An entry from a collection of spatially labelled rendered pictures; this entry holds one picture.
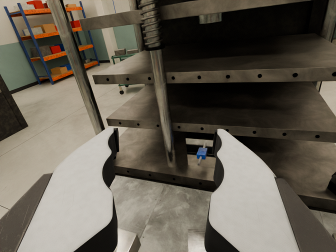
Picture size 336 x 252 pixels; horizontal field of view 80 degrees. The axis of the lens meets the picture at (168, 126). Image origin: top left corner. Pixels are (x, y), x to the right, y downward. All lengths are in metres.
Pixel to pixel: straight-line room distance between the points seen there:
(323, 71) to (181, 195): 0.72
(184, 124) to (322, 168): 0.68
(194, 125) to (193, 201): 0.34
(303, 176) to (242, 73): 0.57
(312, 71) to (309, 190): 0.50
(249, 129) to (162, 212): 0.51
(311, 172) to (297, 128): 0.28
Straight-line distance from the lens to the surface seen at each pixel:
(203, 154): 1.02
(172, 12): 0.89
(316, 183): 1.13
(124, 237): 0.80
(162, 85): 0.89
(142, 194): 1.00
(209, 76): 0.86
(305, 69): 0.87
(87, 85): 1.10
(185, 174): 1.07
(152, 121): 1.05
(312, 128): 0.99
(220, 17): 1.11
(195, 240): 0.71
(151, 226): 0.89
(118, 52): 4.66
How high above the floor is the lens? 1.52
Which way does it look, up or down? 29 degrees down
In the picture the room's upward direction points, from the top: 9 degrees counter-clockwise
